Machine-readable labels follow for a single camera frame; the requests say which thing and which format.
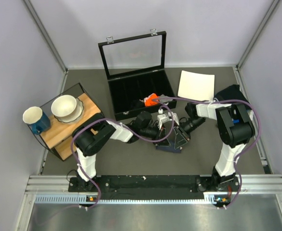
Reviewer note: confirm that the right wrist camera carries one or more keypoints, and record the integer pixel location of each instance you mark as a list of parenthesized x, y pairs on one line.
[(174, 118)]

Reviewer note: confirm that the white garment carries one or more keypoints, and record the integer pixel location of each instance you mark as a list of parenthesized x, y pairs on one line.
[(250, 114)]

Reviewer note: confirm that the grey rolled garment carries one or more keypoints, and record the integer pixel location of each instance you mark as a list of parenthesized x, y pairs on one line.
[(164, 99)]

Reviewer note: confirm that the white square plate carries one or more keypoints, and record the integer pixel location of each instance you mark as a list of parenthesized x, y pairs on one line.
[(195, 86)]

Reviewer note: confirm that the blue mug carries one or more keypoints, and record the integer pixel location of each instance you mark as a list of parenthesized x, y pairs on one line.
[(36, 119)]

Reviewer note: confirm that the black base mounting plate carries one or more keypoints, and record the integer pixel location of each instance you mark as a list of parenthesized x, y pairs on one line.
[(158, 187)]

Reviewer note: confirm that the black rolled garment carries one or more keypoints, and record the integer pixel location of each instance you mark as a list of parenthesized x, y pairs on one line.
[(137, 104)]

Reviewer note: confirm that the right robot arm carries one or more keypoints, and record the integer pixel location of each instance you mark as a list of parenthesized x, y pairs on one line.
[(235, 127)]

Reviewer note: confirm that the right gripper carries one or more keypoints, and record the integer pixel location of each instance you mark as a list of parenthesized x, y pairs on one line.
[(180, 140)]

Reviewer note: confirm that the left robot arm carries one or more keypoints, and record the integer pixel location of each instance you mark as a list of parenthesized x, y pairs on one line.
[(90, 137)]

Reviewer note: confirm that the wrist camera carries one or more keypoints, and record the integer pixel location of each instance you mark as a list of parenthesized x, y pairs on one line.
[(174, 118), (162, 117)]

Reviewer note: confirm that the navy underwear with cream waistband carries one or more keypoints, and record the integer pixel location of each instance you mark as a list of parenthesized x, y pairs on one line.
[(169, 149)]

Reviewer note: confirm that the wooden shelf with black frame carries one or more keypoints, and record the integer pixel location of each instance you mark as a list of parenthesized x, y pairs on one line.
[(57, 139)]

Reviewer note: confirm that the orange rolled garment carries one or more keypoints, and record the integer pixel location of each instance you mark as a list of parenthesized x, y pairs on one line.
[(151, 100)]

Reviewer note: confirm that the grey slotted cable duct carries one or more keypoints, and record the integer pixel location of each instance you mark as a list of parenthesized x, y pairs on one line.
[(89, 199)]

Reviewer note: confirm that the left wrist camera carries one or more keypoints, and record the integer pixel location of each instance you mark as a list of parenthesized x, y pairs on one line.
[(162, 117)]

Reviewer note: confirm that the white ceramic bowl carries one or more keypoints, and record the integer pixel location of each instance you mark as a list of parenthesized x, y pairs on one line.
[(65, 105)]

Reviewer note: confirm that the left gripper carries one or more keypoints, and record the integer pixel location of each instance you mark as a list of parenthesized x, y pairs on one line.
[(164, 142)]

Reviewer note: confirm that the bright blue underwear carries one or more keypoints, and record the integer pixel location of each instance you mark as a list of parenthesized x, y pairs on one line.
[(235, 121)]

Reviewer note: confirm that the black compartment box with lid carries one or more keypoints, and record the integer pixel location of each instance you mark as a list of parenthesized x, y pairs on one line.
[(135, 68)]

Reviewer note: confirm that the white saucer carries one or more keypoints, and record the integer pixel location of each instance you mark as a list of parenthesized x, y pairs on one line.
[(74, 116)]

